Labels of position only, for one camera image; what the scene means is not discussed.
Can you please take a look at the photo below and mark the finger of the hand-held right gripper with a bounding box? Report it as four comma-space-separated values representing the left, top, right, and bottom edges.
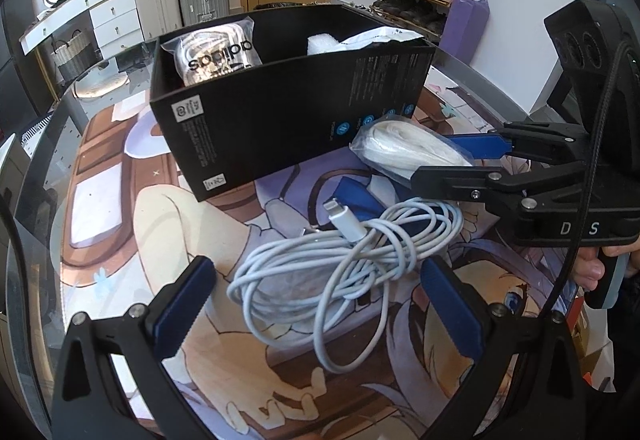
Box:
442, 119, 587, 167
409, 164, 538, 213

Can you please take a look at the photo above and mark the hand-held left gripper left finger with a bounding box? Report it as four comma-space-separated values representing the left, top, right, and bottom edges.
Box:
50, 256, 217, 440

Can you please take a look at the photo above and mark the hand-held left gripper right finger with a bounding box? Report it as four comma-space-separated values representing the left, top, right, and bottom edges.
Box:
420, 257, 588, 440

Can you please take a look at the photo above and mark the clear bag of white laces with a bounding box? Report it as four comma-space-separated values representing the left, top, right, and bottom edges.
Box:
349, 118, 474, 182

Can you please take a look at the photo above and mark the white charging cable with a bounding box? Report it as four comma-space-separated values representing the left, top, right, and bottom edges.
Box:
227, 199, 464, 372

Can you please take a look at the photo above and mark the black cardboard box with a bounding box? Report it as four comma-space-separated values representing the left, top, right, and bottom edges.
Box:
149, 4, 437, 204

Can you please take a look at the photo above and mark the printed bag of grey laces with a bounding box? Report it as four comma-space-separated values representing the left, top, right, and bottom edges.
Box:
169, 17, 264, 87

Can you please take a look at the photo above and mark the person's right hand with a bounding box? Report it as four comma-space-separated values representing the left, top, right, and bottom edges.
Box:
571, 244, 606, 295

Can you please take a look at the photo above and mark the printed table mat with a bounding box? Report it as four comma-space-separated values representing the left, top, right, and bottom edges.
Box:
59, 70, 617, 440

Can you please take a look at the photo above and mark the purple bag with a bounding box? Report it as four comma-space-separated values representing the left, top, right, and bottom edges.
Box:
438, 0, 490, 67

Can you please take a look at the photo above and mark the white plastic packet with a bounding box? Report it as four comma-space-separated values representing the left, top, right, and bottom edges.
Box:
344, 26, 427, 47

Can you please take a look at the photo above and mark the woven basket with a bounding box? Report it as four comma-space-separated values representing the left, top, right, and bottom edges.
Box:
49, 30, 104, 81

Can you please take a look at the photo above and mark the white dressing table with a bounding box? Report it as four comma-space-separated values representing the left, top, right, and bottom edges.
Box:
18, 0, 147, 67

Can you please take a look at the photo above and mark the black braided cable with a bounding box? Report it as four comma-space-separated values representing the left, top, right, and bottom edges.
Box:
542, 37, 632, 318

